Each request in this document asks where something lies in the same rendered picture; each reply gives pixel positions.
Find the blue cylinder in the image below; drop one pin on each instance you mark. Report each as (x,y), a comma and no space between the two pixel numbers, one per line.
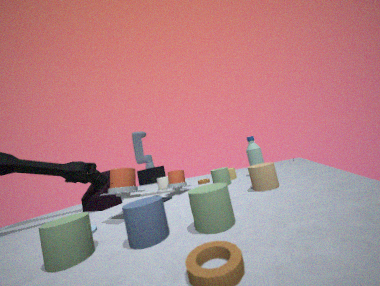
(146,222)

